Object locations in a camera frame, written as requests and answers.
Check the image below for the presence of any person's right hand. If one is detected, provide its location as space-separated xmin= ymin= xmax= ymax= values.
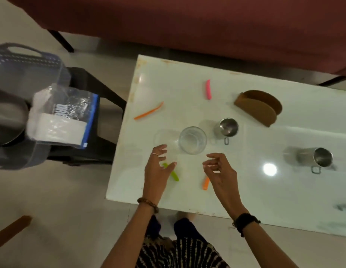
xmin=202 ymin=153 xmax=247 ymax=220

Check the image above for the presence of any person's left hand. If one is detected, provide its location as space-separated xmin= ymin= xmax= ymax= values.
xmin=139 ymin=144 xmax=178 ymax=205

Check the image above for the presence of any green bag sealing clip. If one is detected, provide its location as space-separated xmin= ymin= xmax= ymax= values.
xmin=161 ymin=163 xmax=180 ymax=182

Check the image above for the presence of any clear drinking glass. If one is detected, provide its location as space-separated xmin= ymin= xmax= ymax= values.
xmin=178 ymin=126 xmax=208 ymax=155

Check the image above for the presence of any stainless steel mug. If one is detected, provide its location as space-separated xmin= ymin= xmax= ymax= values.
xmin=215 ymin=117 xmax=240 ymax=146
xmin=297 ymin=147 xmax=336 ymax=174

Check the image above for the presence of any thin orange bag sealing clip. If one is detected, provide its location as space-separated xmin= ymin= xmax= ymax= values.
xmin=134 ymin=101 xmax=164 ymax=121

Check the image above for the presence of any brown napkin holder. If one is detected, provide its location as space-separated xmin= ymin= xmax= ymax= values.
xmin=234 ymin=90 xmax=283 ymax=128

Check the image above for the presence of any clear plastic zip bag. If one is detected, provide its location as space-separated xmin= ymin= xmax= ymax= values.
xmin=26 ymin=83 xmax=100 ymax=150

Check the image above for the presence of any steel electric kettle black handle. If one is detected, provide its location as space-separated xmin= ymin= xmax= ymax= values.
xmin=0 ymin=86 xmax=30 ymax=148

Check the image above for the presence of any grey plastic basket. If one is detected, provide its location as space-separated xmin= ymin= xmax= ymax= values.
xmin=0 ymin=43 xmax=72 ymax=169

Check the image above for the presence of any person's left forearm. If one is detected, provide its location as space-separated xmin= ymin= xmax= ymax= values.
xmin=100 ymin=205 xmax=160 ymax=268

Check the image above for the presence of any person's right forearm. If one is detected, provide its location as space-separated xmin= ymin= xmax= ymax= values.
xmin=240 ymin=220 xmax=299 ymax=268

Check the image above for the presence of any person's right foot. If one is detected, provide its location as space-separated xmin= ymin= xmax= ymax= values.
xmin=177 ymin=211 xmax=196 ymax=221

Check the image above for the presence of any black braided wristband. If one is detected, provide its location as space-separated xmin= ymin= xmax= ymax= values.
xmin=232 ymin=213 xmax=261 ymax=237

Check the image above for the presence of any black plastic stool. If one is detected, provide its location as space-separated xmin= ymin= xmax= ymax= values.
xmin=46 ymin=67 xmax=128 ymax=165

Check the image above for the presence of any dark gold patterned garment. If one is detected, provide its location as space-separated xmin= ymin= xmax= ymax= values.
xmin=135 ymin=214 xmax=231 ymax=268

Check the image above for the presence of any white glossy table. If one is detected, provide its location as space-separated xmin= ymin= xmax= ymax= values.
xmin=105 ymin=54 xmax=346 ymax=238

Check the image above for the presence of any brown wooden chair leg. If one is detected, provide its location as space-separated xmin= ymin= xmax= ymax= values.
xmin=0 ymin=216 xmax=33 ymax=249

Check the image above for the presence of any red fabric sofa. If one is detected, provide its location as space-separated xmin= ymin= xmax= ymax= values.
xmin=3 ymin=0 xmax=346 ymax=87

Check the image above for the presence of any brown beaded bracelet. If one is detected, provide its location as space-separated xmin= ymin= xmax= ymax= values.
xmin=137 ymin=197 xmax=160 ymax=214

